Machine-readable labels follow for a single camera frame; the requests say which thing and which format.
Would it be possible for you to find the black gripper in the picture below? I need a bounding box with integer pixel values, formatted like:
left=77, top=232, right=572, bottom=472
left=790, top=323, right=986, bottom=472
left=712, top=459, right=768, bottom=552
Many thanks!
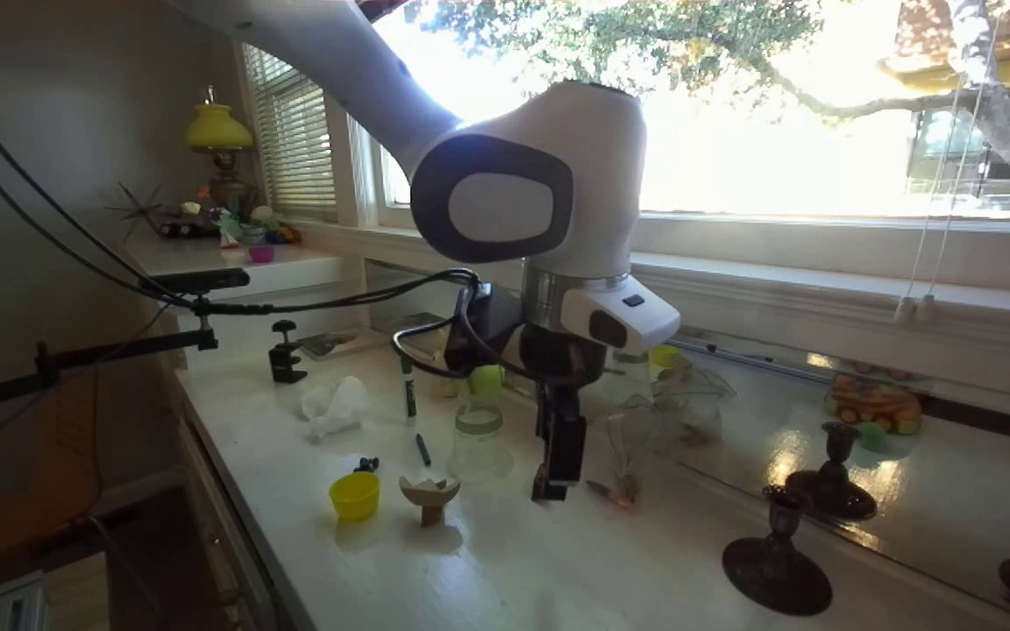
left=518, top=325, right=607, bottom=506

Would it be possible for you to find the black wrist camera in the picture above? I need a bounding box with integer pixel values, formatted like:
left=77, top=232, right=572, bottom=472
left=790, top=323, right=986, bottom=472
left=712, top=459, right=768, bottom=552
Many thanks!
left=447, top=277, right=531, bottom=378

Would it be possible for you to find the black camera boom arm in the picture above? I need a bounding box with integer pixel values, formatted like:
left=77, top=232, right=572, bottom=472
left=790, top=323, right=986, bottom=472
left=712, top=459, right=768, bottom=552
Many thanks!
left=0, top=290, right=222, bottom=421

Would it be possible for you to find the clear wine glass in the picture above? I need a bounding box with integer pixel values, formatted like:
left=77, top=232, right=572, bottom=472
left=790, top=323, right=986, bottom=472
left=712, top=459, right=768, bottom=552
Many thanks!
left=588, top=361, right=745, bottom=510

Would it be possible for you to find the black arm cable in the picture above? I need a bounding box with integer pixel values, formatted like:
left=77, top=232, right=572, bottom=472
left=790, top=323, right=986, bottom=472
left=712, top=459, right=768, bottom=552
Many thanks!
left=0, top=83, right=479, bottom=378

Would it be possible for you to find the white crumpled cloth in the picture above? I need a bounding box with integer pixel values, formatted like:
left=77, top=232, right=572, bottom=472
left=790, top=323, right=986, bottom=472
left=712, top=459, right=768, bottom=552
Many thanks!
left=296, top=373, right=375, bottom=447

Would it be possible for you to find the green tennis ball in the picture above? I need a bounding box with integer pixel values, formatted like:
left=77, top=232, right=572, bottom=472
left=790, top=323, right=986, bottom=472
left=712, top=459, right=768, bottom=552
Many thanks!
left=464, top=361, right=512, bottom=399

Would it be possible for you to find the black stereo camera bar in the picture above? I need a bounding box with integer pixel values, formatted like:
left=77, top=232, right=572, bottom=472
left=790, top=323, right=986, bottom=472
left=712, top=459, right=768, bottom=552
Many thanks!
left=139, top=263, right=251, bottom=299

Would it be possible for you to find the green capped whiteboard marker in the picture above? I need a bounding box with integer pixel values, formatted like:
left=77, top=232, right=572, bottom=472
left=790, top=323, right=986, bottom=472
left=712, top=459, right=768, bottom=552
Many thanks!
left=396, top=346, right=420, bottom=425

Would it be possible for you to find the white window blind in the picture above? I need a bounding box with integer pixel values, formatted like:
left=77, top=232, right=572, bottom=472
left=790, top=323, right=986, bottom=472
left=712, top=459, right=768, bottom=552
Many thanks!
left=239, top=47, right=339, bottom=215

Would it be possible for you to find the black table clamp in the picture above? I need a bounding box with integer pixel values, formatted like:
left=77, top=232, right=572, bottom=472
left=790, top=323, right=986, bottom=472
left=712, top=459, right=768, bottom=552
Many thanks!
left=265, top=316, right=310, bottom=387

